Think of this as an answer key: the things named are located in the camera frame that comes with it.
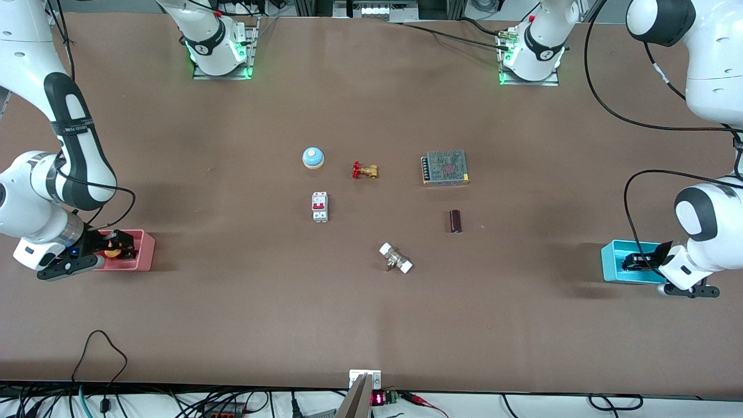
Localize pink plastic bin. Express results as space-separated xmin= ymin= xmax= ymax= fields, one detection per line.
xmin=87 ymin=229 xmax=156 ymax=272

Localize cyan plastic bin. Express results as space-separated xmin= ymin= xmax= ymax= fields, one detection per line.
xmin=601 ymin=239 xmax=674 ymax=286

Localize metal mesh power supply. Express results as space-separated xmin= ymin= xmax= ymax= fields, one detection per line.
xmin=421 ymin=150 xmax=470 ymax=187

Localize metal fitting white ends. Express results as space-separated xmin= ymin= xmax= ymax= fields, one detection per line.
xmin=378 ymin=242 xmax=414 ymax=275

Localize red clip lead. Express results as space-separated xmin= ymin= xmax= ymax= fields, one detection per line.
xmin=401 ymin=391 xmax=449 ymax=418

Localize lit control box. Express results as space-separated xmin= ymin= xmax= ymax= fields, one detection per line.
xmin=333 ymin=0 xmax=420 ymax=23

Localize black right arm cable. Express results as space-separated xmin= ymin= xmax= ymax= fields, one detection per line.
xmin=44 ymin=0 xmax=138 ymax=230

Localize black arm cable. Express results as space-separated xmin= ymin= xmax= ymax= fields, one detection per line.
xmin=583 ymin=0 xmax=743 ymax=280
xmin=44 ymin=0 xmax=138 ymax=230

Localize thin black looped cable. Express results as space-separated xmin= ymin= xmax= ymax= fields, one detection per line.
xmin=71 ymin=330 xmax=129 ymax=414

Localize black coiled cable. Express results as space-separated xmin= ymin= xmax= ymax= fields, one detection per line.
xmin=588 ymin=393 xmax=644 ymax=412

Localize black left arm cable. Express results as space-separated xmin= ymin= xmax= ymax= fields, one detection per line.
xmin=583 ymin=0 xmax=743 ymax=280

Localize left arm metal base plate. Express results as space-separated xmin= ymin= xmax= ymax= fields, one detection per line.
xmin=497 ymin=29 xmax=561 ymax=87

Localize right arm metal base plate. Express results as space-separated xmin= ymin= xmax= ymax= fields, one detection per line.
xmin=192 ymin=16 xmax=260 ymax=81

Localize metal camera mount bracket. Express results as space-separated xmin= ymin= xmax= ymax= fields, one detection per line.
xmin=334 ymin=369 xmax=383 ymax=418

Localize black cable on table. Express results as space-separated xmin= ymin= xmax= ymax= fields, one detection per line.
xmin=399 ymin=16 xmax=513 ymax=52

